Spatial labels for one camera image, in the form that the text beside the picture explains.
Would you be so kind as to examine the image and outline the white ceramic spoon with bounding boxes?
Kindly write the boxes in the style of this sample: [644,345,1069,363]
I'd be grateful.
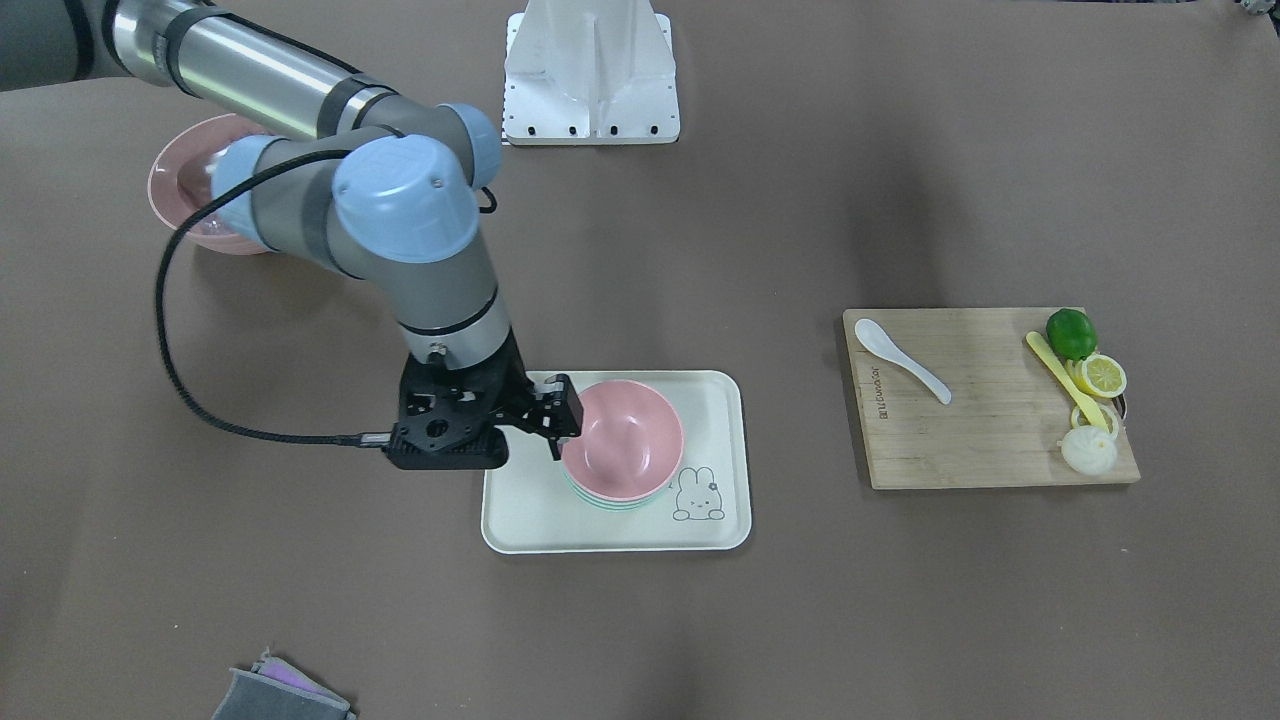
[854,318,954,406]

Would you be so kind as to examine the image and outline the small pink bowl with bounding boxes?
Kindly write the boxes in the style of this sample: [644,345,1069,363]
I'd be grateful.
[562,379,686,501]

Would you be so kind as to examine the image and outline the lemon slice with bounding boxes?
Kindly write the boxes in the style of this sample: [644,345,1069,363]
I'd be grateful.
[1069,405,1123,439]

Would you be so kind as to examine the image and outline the green stacked bowls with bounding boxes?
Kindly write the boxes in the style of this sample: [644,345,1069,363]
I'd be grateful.
[561,471,672,512]

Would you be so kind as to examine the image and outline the green lime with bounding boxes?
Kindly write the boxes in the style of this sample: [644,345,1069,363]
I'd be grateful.
[1044,307,1098,361]

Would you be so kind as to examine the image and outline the grey folded cloth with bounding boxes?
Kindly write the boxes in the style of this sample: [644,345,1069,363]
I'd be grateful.
[212,651,358,719]

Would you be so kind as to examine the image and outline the white steamed bun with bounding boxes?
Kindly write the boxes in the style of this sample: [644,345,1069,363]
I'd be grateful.
[1059,425,1119,477]

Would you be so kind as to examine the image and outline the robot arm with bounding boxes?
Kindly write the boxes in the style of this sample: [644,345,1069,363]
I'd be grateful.
[3,1,582,470]

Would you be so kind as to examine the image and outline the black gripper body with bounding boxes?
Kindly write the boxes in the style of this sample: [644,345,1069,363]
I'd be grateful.
[385,332,536,471]

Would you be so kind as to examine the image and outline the cream rabbit tray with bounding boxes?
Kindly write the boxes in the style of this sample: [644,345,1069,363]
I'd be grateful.
[480,370,753,553]

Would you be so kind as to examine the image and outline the large pink bowl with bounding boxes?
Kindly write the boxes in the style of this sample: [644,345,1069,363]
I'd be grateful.
[147,114,269,256]

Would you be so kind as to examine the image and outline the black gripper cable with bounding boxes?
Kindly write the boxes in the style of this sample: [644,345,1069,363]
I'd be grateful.
[154,149,401,447]

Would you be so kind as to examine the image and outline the lemon half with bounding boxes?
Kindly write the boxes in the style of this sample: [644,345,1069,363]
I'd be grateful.
[1066,354,1128,400]

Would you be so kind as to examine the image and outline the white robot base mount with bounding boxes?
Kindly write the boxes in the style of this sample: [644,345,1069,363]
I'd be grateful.
[502,1,682,147]

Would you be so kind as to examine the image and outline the wooden cutting board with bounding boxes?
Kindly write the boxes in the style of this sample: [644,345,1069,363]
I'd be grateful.
[842,307,1140,491]

